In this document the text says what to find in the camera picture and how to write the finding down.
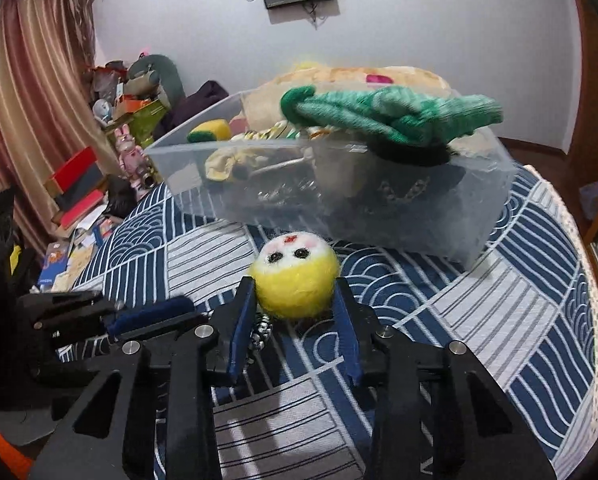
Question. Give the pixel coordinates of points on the red box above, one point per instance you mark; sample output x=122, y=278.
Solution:
x=66, y=175

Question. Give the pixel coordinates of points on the green striped knit cloth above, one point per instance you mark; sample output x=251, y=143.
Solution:
x=395, y=114

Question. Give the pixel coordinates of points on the yellow green sponge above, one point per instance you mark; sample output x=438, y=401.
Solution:
x=210, y=131

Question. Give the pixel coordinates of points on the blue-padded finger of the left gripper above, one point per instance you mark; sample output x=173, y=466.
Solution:
x=130, y=319

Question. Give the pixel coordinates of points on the pink plush rabbit toy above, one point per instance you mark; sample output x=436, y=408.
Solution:
x=132, y=160

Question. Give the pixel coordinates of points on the blue white patterned bedspread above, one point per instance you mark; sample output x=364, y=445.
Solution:
x=528, y=310

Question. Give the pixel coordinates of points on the yellow floral fabric piece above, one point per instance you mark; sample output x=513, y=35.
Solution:
x=234, y=164

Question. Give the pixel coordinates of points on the yellow fuzzy ball toy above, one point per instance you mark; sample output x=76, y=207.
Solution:
x=295, y=276

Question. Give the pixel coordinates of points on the beige fleece blanket coloured squares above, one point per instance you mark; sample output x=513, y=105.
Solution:
x=349, y=80

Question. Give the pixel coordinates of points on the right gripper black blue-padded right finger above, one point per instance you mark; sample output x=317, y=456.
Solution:
x=439, y=412

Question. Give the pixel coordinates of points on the clear plastic storage box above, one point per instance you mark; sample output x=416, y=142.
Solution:
x=284, y=194

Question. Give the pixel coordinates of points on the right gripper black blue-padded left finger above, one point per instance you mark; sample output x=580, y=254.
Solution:
x=108, y=433

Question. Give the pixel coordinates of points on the dark purple clothing pile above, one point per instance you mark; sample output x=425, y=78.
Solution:
x=207, y=95

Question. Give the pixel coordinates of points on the green grey plush cushion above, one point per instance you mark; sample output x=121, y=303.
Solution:
x=155, y=76

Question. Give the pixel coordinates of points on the green cardboard box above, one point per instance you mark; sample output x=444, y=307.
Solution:
x=141, y=124

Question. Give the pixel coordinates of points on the red beige striped curtain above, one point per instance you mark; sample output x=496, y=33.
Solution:
x=47, y=48

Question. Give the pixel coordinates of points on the black and white fabric bag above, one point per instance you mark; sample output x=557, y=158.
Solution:
x=376, y=191

